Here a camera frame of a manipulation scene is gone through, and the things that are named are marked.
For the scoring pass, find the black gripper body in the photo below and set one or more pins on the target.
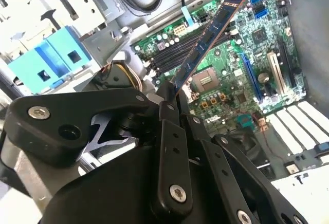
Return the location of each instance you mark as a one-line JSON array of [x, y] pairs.
[[108, 198]]

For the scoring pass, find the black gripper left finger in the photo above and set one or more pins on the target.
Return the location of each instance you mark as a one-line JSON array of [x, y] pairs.
[[51, 136]]

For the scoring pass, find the RAM stick with black chips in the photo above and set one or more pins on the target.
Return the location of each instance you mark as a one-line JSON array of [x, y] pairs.
[[208, 39]]

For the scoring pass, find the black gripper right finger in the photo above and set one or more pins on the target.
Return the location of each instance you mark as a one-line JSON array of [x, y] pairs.
[[226, 170]]

